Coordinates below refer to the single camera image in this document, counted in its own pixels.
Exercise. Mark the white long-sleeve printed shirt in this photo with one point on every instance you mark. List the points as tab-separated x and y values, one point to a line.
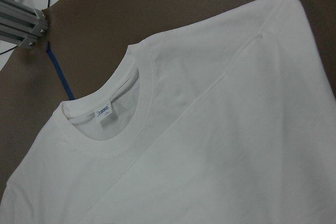
228	120

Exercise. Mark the aluminium frame post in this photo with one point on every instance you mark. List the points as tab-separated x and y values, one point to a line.
22	25

